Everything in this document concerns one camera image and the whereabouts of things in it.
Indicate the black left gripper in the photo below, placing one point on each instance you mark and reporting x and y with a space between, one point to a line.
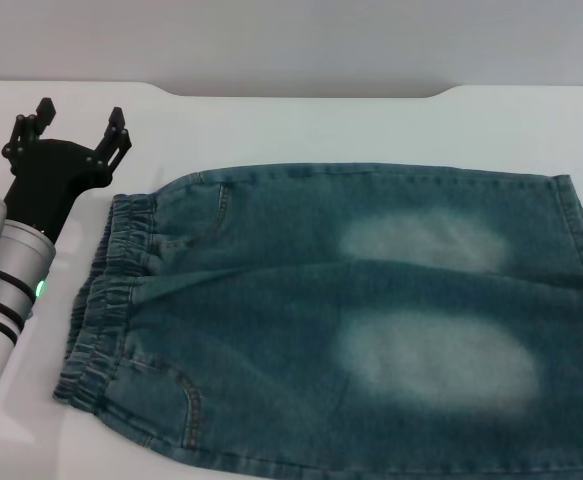
46 175

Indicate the blue denim shorts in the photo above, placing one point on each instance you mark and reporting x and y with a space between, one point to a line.
281 310

